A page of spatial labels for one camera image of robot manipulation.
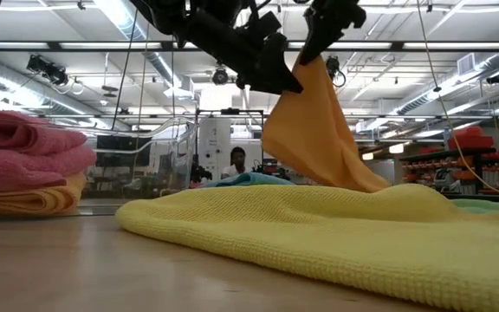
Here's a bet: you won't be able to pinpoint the white air vent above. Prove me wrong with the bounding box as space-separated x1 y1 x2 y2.
457 52 476 75

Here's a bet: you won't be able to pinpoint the clear plastic bin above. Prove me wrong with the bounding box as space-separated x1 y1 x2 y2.
0 113 199 218

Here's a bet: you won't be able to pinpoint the black monitor screen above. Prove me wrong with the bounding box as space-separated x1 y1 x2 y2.
95 134 152 168

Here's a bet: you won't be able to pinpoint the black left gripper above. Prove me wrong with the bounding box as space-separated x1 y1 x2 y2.
184 8 304 95

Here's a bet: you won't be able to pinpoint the blue microfiber towel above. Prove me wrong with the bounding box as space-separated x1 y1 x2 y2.
201 172 296 188

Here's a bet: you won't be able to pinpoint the orange microfiber towel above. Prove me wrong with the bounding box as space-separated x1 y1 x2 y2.
261 54 390 194
0 172 87 218

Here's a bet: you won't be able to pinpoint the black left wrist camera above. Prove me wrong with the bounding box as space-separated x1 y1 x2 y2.
243 10 283 41

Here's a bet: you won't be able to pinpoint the black round spotlight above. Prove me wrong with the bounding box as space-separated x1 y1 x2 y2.
211 65 230 86

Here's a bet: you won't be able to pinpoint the green microfiber towel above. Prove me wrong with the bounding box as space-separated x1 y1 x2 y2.
450 198 499 216

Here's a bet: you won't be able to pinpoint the person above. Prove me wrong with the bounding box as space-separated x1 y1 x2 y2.
220 146 255 180

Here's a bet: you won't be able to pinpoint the black ceiling track device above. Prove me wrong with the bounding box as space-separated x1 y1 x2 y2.
26 54 69 87

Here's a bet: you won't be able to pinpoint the thin black hanging cable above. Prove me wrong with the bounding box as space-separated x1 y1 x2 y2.
110 0 141 131

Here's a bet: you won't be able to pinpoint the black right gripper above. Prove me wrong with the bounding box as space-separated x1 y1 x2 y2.
299 0 367 67

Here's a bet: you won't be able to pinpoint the black shelf rack orange bins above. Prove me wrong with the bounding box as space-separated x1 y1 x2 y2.
399 146 499 195

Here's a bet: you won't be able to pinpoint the red plastic crate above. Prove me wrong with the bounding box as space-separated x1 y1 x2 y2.
447 125 496 151

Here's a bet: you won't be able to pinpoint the yellow microfiber towel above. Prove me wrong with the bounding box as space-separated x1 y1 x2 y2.
114 182 499 312

